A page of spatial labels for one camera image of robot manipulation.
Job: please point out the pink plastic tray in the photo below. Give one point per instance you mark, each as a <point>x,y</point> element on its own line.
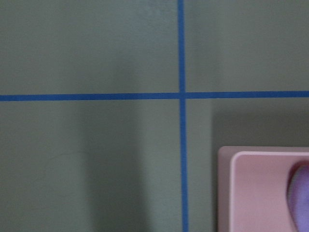
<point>252,186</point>

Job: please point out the purple cloth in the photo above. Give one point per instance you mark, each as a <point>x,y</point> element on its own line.
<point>298,198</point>

